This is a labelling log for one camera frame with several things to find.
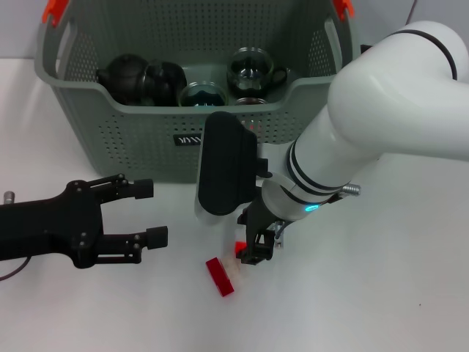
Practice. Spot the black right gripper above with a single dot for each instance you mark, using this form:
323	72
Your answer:
258	218

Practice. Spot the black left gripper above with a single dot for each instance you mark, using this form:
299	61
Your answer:
47	227

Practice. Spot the small orange toy brick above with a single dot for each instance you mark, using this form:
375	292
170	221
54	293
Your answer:
240	246

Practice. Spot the white translucent toy brick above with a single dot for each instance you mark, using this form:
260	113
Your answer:
232	267

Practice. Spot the dark red toy brick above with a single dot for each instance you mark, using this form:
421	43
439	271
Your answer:
220	276

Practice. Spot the orange wedge toy brick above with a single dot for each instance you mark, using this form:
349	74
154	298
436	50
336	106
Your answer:
253	126

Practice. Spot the glass teacup with black holder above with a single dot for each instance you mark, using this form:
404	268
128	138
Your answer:
251	101
166	82
249	78
203	95

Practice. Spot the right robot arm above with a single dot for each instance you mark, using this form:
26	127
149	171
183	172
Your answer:
366	110

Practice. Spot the grey perforated storage basket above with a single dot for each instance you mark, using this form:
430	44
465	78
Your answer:
146	154

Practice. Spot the black clay teapot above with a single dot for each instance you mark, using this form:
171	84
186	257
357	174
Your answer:
124	78

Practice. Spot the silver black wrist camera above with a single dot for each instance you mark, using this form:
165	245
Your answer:
227	168

